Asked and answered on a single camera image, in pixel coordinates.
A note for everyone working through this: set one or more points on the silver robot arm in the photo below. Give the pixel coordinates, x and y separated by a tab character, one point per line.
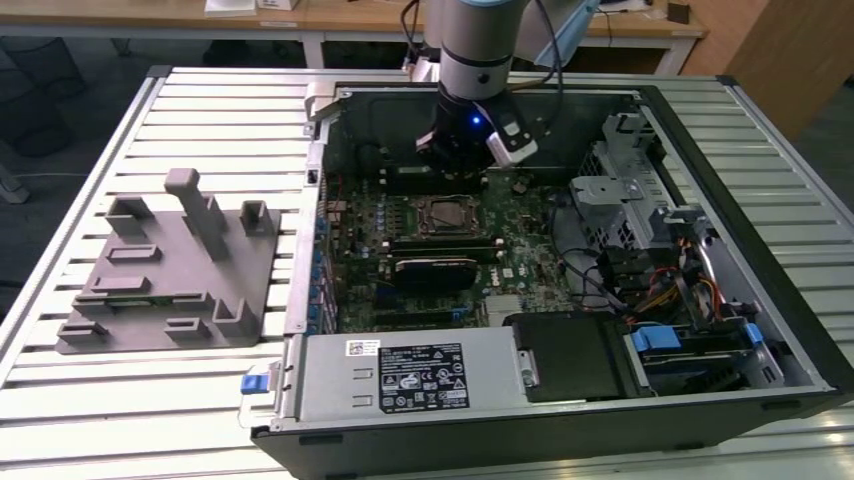
474	60

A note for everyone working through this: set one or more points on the CPU socket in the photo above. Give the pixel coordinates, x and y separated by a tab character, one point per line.
420	229

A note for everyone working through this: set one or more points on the round coin battery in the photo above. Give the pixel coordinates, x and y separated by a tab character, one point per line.
520	186

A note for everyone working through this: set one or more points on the green motherboard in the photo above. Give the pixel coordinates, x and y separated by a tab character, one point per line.
534	225

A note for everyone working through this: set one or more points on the small silver heatsink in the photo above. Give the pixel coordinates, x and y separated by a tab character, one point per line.
336	205

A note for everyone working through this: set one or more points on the silver drive cage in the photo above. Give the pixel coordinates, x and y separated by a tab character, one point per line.
600	192

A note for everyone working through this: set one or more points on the pale blue teach pendant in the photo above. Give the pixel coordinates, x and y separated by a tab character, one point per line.
574	30

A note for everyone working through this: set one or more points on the silver chipset heatsink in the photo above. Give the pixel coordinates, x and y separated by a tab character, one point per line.
503	305

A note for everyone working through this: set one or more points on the short black expansion slot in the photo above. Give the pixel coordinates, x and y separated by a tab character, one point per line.
410	319

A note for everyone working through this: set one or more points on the white box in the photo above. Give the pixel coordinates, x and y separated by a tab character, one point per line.
229	7
276	4

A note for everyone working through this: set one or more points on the small black box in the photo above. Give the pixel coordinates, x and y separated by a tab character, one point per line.
679	12

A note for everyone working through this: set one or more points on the blue disk carrier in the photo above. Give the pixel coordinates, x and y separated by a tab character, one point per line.
650	340

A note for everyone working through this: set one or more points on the silver power supply unit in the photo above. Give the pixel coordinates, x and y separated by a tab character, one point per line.
333	370

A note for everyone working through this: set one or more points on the grey parts rack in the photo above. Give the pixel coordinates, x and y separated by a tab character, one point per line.
173	280

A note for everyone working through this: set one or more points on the wooden cabinet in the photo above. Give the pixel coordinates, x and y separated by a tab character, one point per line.
787	60

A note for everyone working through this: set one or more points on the green RAM stick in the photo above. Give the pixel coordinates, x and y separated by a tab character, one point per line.
156	301

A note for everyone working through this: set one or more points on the blue case latch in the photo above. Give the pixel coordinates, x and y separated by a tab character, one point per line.
252	385

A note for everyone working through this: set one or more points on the blue drive clip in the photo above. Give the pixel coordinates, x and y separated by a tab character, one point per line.
754	335

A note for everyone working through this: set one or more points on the black PC case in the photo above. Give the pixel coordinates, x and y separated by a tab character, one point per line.
467	450

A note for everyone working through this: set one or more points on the grey desk foot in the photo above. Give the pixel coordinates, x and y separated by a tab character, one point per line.
13	190

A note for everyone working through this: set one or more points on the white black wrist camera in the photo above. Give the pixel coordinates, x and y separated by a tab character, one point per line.
514	145

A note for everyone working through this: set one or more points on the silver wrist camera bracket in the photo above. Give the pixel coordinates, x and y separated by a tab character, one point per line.
423	67

